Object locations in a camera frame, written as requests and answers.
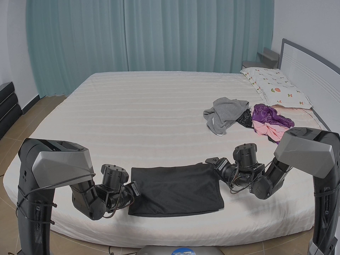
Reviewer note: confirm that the white printed pillow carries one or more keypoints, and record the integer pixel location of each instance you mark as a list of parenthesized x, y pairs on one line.
[(276, 85)]

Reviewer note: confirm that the black chest of drawers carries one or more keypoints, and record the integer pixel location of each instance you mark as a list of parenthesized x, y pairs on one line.
[(9, 107)]

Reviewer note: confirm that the pile of clothes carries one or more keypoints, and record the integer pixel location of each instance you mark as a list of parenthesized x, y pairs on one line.
[(265, 121)]

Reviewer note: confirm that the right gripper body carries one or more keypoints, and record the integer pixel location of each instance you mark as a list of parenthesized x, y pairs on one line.
[(225, 174)]

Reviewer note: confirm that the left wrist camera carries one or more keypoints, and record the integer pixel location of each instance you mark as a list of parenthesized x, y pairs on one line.
[(135, 190)]

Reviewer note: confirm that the bed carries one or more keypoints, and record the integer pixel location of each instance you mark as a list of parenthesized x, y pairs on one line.
[(148, 105)]

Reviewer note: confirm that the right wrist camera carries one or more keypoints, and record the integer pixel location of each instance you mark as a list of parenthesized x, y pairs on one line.
[(222, 163)]

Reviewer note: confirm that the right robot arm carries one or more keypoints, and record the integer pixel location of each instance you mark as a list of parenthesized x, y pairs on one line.
[(305, 150)]

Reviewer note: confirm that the blue-green curtain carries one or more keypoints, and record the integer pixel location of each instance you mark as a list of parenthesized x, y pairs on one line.
[(77, 36), (199, 28)]

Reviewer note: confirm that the grey garment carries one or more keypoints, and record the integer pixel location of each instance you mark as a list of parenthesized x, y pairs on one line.
[(225, 110)]

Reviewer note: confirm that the grey bedside table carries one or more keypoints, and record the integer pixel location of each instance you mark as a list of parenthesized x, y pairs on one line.
[(263, 60)]

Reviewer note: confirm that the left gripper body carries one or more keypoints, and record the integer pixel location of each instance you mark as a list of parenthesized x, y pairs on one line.
[(127, 198)]

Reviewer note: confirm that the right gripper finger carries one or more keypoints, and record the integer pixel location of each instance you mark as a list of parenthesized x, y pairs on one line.
[(212, 161)]

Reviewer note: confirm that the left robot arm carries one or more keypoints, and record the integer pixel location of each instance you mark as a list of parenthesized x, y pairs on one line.
[(61, 163)]

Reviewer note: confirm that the black T-shirt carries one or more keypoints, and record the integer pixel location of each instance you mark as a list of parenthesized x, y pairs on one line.
[(175, 190)]

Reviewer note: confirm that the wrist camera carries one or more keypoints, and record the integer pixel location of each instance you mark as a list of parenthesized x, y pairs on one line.
[(135, 190), (222, 163)]

